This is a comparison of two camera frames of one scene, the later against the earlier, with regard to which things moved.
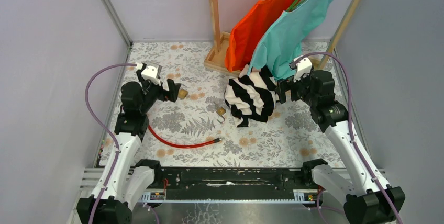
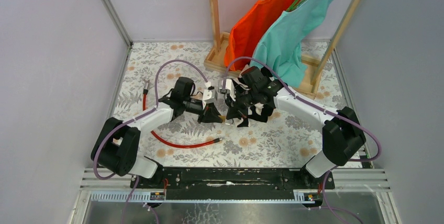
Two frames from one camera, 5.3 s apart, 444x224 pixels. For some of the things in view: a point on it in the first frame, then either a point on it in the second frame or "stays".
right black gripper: [282, 85] to [235, 110]
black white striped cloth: [251, 97] stays
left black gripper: [171, 94] to [209, 114]
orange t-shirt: [257, 22] stays
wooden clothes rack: [215, 57] stays
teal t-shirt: [279, 43] stays
